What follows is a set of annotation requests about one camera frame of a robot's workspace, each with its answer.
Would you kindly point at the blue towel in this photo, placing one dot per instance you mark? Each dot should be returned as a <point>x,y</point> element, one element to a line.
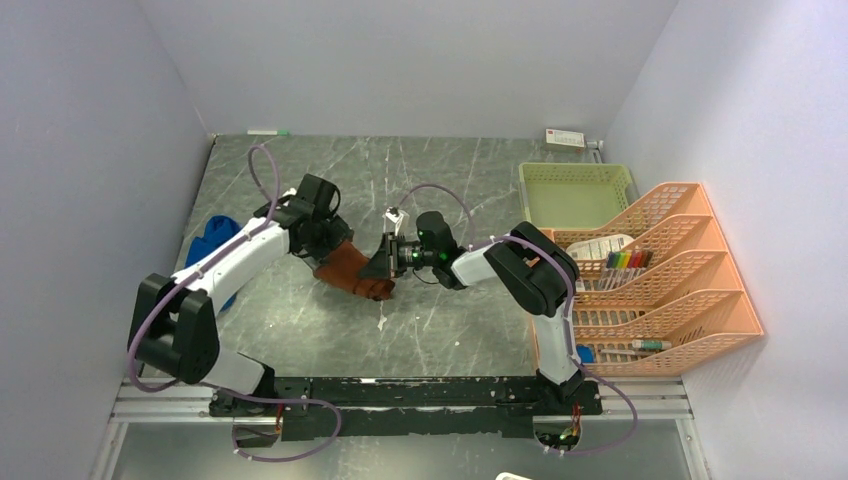
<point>218,230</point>

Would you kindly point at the coloured marker set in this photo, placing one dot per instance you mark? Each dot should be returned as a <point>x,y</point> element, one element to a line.
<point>637,259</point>

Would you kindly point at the green plastic basket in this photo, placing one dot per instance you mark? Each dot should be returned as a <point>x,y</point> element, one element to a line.
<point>573,195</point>

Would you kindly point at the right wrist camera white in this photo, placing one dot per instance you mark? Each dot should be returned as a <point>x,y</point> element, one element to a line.
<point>396,218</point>

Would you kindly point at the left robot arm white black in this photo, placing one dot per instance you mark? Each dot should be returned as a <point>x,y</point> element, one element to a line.
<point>174,325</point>

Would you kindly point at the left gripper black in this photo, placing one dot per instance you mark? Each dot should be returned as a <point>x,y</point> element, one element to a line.
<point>338,230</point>

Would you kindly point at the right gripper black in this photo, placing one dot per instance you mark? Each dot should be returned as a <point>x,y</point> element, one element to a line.
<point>385,263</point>

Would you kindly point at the brown towel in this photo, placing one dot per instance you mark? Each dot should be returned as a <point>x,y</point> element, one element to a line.
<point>340,269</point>

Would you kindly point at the white green marker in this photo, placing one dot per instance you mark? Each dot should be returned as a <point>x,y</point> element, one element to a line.
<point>267,132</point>

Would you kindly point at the orange file organizer rack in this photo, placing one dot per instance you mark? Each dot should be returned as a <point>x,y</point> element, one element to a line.
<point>687,307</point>

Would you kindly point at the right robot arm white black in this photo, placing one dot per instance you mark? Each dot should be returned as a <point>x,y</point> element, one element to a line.
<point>539,276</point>

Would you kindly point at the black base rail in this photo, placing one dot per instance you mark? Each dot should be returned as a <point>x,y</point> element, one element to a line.
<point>350,406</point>

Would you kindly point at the white red box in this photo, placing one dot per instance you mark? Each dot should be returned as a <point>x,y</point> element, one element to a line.
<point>564,139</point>

